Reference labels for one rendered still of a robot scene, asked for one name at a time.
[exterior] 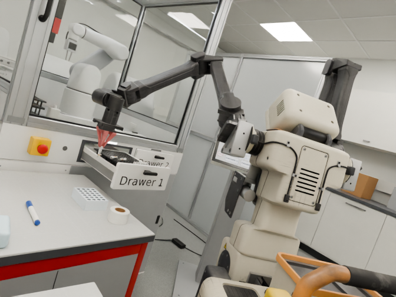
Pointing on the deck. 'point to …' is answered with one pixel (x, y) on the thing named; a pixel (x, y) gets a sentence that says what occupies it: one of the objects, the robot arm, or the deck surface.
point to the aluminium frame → (23, 114)
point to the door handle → (46, 12)
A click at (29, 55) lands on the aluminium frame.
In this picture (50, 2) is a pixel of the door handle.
